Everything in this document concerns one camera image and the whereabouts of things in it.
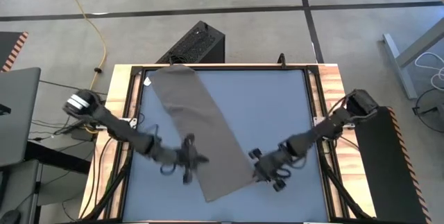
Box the grey laptop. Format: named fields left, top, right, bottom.
left=0, top=67, right=42, bottom=168

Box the black aluminium table frame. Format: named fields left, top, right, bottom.
left=81, top=53, right=374, bottom=224

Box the yellow floor cable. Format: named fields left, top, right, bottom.
left=55, top=0, right=107, bottom=92

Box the black computer tower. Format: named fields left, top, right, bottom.
left=155, top=20, right=225, bottom=64

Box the grey woven towel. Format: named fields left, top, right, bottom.
left=143, top=64, right=257, bottom=203

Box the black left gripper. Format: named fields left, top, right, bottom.
left=175, top=134, right=210, bottom=184

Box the black mat orange striped edge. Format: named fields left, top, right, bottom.
left=0, top=31, right=28, bottom=73
left=354, top=105, right=433, bottom=224

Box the black computer mouse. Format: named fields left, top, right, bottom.
left=0, top=209, right=22, bottom=224

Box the black floor cable loop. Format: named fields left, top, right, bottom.
left=411, top=88, right=444, bottom=135

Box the white floor cable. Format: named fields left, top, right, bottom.
left=414, top=51, right=444, bottom=92

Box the light wooden desk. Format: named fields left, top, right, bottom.
left=382, top=0, right=444, bottom=100

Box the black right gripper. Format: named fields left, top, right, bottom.
left=248, top=147, right=296, bottom=193

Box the blue grey table mat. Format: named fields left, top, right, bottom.
left=123, top=69, right=330, bottom=223

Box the grey side desk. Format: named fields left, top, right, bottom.
left=0, top=160, right=89, bottom=224

